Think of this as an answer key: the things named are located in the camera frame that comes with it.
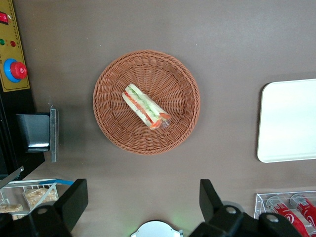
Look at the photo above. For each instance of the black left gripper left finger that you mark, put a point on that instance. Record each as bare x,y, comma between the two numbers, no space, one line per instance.
71,200

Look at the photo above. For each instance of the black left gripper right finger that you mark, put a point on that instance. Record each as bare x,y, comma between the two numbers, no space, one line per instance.
209,200

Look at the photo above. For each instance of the triangle sandwich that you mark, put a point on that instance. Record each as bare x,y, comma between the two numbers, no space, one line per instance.
144,106

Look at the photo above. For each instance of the brown round wicker basket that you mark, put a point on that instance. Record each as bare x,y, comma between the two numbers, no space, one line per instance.
116,123

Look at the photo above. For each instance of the cream plastic tray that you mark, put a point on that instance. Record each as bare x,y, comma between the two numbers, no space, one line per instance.
288,121

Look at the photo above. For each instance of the blue tape strip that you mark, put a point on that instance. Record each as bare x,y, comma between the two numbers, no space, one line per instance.
59,182

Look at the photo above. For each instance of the tan snack pack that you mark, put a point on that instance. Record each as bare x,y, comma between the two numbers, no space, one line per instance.
10,208
37,195

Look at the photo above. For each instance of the clear acrylic bottle rack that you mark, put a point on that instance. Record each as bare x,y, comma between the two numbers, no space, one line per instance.
260,202

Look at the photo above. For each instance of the aluminium profile bar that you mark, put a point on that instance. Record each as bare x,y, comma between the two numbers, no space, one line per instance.
11,176

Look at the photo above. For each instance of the grey metal plate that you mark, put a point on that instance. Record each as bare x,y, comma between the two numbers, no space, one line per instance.
53,135

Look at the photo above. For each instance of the red cola bottle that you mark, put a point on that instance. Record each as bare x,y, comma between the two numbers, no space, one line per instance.
284,212
306,207

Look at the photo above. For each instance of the black machine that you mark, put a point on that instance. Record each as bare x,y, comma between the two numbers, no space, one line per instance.
32,130

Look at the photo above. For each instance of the red emergency stop button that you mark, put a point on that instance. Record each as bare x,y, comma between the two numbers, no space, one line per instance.
17,70

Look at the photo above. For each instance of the red indicator light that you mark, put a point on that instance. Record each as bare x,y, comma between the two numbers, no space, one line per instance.
13,44

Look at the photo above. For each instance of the yellow control panel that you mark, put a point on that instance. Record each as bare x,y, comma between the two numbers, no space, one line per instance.
14,29

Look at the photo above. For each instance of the red rocker switch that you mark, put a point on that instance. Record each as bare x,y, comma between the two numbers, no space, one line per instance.
3,17

